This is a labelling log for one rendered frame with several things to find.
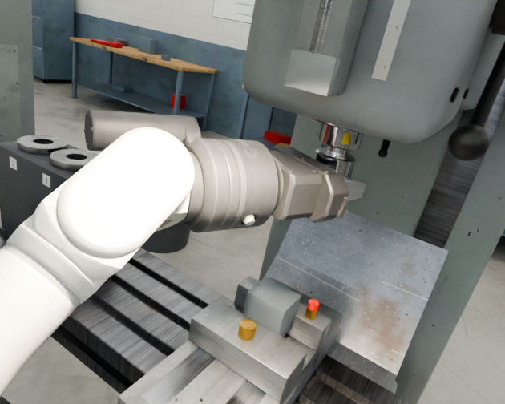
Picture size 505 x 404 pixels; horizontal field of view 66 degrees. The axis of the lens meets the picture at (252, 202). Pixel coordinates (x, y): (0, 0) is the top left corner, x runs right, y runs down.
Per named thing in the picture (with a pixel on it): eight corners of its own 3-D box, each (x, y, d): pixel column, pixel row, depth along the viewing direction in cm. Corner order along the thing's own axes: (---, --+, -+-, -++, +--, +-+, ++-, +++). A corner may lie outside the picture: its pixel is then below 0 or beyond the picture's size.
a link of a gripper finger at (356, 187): (355, 199, 46) (317, 203, 43) (363, 175, 45) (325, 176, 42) (365, 205, 45) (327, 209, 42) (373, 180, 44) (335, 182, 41)
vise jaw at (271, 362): (280, 403, 47) (287, 379, 45) (187, 340, 53) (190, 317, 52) (300, 373, 52) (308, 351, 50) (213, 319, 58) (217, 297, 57)
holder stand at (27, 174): (68, 271, 73) (68, 172, 65) (0, 228, 82) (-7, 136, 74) (118, 248, 83) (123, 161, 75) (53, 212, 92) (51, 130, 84)
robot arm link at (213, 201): (252, 217, 33) (115, 231, 27) (199, 241, 42) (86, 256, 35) (227, 97, 35) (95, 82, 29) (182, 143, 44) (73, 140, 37)
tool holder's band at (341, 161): (358, 171, 43) (361, 163, 43) (317, 163, 43) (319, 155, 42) (349, 159, 47) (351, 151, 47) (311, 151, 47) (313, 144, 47)
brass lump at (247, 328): (248, 344, 49) (250, 333, 49) (234, 335, 50) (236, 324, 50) (256, 334, 51) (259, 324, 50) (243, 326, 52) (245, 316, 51)
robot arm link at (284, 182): (361, 163, 38) (262, 163, 31) (333, 248, 41) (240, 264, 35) (284, 127, 47) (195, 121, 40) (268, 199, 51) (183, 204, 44)
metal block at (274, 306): (275, 346, 53) (284, 312, 51) (239, 325, 56) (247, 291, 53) (292, 328, 57) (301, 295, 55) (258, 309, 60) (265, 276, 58)
